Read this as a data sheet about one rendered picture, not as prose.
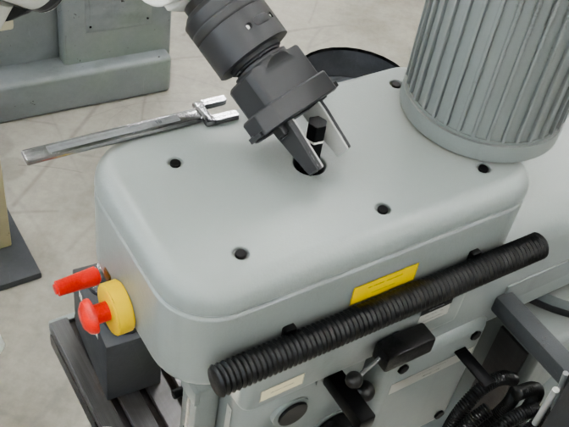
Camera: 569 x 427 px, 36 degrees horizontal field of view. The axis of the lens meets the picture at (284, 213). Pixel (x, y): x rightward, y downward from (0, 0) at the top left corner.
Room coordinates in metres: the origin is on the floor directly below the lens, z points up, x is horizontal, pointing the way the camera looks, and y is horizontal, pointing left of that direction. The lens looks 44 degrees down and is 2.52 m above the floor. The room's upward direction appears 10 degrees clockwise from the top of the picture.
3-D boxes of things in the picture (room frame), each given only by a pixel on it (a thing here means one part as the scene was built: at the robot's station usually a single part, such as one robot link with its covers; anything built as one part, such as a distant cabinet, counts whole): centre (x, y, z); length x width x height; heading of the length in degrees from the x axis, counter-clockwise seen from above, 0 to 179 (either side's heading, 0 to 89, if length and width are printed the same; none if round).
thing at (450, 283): (0.64, -0.14, 1.79); 0.45 x 0.04 x 0.04; 129
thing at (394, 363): (0.67, -0.15, 1.66); 0.12 x 0.04 x 0.04; 129
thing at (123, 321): (0.59, 0.16, 1.76); 0.06 x 0.02 x 0.06; 39
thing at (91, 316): (0.57, 0.18, 1.76); 0.04 x 0.03 x 0.04; 39
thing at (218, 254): (0.74, -0.03, 1.81); 0.47 x 0.26 x 0.16; 129
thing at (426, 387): (0.85, -0.17, 1.47); 0.24 x 0.19 x 0.26; 39
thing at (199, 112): (0.73, 0.18, 1.89); 0.24 x 0.04 x 0.01; 127
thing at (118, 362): (1.12, 0.31, 1.01); 0.22 x 0.12 x 0.20; 34
